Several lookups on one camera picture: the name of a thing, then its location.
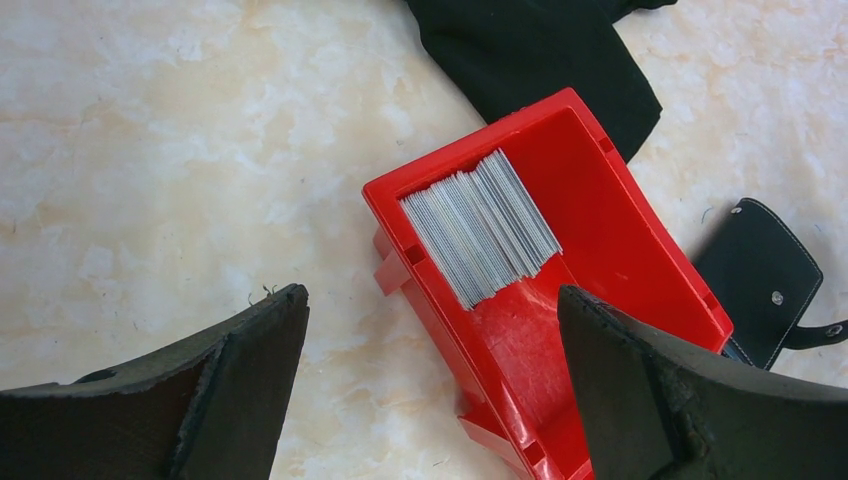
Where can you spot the black leather card holder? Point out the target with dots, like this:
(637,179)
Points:
(765,279)

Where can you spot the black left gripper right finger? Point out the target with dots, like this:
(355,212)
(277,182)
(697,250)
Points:
(654,406)

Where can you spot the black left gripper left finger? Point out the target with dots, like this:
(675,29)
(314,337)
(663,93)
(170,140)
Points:
(209,406)

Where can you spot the stack of silver cards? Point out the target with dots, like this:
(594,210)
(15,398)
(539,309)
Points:
(482,229)

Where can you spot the black cloth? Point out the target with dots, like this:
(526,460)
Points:
(507,55)

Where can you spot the red plastic bin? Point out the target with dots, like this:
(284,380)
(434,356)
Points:
(506,354)

